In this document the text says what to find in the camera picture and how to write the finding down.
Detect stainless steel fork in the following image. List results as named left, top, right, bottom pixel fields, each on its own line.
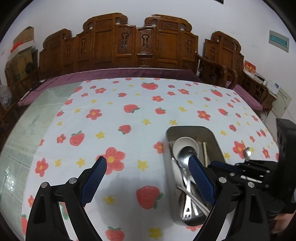
left=176, top=170, right=204, bottom=222

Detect stainless steel rectangular tray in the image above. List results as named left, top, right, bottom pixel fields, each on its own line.
left=164, top=126, right=225, bottom=226

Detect person's right hand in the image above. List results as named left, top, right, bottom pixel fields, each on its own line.
left=270, top=212, right=295, bottom=235

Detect white plastic spoon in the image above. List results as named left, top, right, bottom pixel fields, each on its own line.
left=172, top=137, right=200, bottom=161
left=176, top=186, right=210, bottom=215

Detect green wall sign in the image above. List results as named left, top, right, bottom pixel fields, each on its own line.
left=268, top=30, right=290, bottom=53

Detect large stainless steel spoon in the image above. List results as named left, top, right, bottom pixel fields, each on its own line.
left=178, top=154, right=192, bottom=214

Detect strawberry flower print tablecloth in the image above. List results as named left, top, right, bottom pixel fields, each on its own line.
left=21, top=78, right=278, bottom=240

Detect purple seat cushion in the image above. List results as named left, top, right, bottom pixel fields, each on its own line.
left=17, top=67, right=265, bottom=112

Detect red paper box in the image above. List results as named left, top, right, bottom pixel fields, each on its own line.
left=243, top=60, right=256, bottom=75

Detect carved wooden armchair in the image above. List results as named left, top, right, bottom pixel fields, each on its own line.
left=198, top=31, right=244, bottom=89

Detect stacked cardboard boxes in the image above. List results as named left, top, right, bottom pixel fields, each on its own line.
left=5, top=26, right=37, bottom=88

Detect carved wooden bench backrest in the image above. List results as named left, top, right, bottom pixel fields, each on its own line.
left=39, top=13, right=198, bottom=78

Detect white wall electrical box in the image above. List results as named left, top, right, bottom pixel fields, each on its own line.
left=271, top=87, right=292, bottom=118

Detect small stainless steel spoon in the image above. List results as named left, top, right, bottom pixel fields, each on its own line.
left=243, top=147, right=251, bottom=161

